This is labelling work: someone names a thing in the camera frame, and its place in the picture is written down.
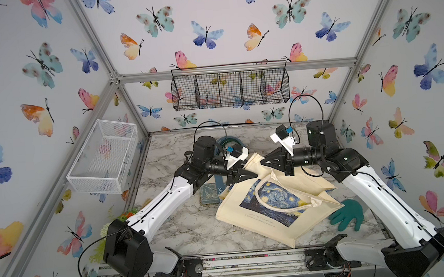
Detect green rubber glove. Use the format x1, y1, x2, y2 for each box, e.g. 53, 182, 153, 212
328, 199, 365, 232

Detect cream bag blue floral pattern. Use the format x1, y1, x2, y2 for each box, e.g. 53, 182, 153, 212
194, 134, 250, 206

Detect black wire wall basket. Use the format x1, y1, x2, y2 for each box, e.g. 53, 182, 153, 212
168, 60, 290, 111

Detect white mesh wall basket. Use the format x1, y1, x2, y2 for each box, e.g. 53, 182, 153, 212
66, 119, 138, 194

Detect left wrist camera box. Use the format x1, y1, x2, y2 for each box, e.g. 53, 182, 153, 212
225, 144, 249, 171

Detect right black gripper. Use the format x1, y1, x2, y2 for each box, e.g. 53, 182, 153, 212
261, 144, 329, 180

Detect potted plant orange flowers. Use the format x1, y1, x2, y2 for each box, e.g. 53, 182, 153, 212
86, 207, 144, 264

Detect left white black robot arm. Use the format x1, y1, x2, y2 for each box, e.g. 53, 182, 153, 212
103, 136, 257, 277

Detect cream bag starry night print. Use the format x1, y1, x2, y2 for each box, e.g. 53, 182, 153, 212
216, 153, 343, 248

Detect cream bag green handles floral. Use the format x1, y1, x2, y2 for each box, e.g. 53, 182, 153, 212
214, 136, 245, 157

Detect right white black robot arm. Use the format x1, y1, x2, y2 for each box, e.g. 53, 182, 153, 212
261, 119, 444, 277

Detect aluminium front rail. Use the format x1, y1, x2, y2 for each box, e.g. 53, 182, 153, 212
93, 238, 417, 277

